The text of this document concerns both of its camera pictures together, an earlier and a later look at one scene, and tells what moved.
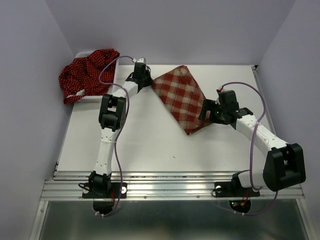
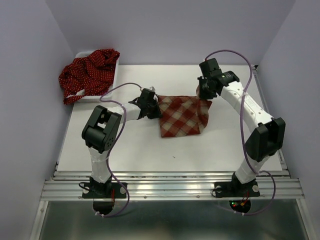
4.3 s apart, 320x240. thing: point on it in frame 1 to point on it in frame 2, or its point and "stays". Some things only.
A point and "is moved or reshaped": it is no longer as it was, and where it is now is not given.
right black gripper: (209, 105) to (202, 94)
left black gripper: (150, 80) to (157, 113)
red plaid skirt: (183, 97) is moved or reshaped
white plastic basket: (85, 53) stays
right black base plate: (234, 188) stays
